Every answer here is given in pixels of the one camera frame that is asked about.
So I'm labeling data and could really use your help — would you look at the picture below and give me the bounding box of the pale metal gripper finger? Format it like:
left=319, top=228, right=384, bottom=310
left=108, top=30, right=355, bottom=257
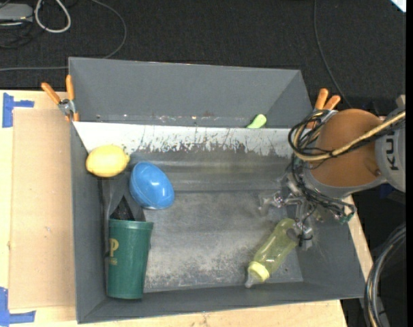
left=258, top=191, right=286, bottom=215
left=294, top=221, right=314, bottom=251

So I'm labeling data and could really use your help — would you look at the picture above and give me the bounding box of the yellow-green baby bottle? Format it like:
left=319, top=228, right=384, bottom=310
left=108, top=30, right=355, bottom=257
left=244, top=217, right=301, bottom=289

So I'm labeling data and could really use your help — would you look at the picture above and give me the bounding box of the grey metal bin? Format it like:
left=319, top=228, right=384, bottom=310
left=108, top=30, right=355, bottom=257
left=67, top=56, right=367, bottom=324

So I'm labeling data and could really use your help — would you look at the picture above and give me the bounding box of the light green small object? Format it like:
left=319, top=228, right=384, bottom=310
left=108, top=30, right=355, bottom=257
left=245, top=113, right=268, bottom=129

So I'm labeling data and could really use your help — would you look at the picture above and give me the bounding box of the blue plastic egg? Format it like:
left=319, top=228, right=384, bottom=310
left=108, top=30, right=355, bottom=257
left=128, top=161, right=176, bottom=211

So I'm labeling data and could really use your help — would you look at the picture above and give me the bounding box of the dark green plastic cup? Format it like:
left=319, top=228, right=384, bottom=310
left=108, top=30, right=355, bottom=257
left=105, top=218, right=155, bottom=300

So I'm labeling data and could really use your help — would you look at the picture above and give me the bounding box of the yellow lemon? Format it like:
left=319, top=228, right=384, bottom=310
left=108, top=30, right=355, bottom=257
left=85, top=144, right=131, bottom=178

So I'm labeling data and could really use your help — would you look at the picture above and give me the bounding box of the brown cardboard board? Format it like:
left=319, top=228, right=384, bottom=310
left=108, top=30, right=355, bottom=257
left=7, top=107, right=78, bottom=311

